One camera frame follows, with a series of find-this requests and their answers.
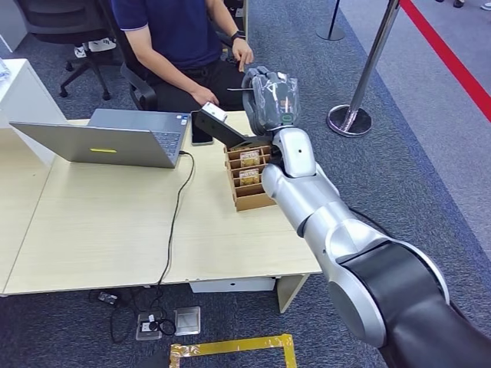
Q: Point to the wooden desk leg panel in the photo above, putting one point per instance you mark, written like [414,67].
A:
[289,292]

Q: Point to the person's left forearm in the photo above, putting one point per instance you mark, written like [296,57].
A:
[222,18]

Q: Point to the thin dark card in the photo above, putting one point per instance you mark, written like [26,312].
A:
[238,90]

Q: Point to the black power adapter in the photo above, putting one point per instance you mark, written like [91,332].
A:
[107,298]

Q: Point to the black wristwatch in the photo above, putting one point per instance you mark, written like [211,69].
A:
[238,35]

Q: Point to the small white box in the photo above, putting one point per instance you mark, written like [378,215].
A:
[214,112]

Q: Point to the black smartphone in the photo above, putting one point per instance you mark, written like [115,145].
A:
[200,133]

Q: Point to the chrome stanchion post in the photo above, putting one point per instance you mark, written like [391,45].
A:
[364,76]

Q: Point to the transparent plastic hand cover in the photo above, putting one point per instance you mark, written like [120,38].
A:
[278,101]

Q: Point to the red barrier belt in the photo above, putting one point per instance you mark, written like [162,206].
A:
[449,58]

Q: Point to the black slanted card reader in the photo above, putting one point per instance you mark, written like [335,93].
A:
[222,131]

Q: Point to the person's right hand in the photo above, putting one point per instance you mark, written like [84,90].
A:
[206,96]

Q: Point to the white shoes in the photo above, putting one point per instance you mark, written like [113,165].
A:
[97,46]

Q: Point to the person's right forearm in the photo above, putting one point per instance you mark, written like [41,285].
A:
[161,63]

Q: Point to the wooden slotted card box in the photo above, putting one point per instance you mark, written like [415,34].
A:
[249,199]

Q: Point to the person's left hand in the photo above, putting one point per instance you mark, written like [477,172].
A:
[243,53]

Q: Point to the dark stanchion post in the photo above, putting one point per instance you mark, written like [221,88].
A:
[331,28]

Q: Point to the yellow floor tape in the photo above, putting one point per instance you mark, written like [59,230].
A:
[230,347]

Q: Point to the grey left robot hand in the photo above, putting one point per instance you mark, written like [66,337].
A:
[264,101]

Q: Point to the white cabinet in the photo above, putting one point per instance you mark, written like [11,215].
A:
[26,96]

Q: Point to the yellow patterned card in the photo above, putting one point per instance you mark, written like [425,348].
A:
[250,158]
[249,177]

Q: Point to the metal floor socket cover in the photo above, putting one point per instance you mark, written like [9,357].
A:
[187,321]

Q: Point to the person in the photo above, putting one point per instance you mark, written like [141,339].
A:
[172,35]

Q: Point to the ribbed left robot arm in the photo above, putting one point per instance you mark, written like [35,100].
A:
[345,238]

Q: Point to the black office chair with armrests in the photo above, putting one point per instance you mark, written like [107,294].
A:
[140,91]

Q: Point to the floor socket with plug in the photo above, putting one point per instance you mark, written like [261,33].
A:
[149,326]

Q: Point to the silver laptop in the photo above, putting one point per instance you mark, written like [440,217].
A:
[115,137]

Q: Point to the dark shoe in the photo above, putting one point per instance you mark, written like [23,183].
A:
[458,3]

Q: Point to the white under-desk beam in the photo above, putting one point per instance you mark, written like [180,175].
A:
[234,285]

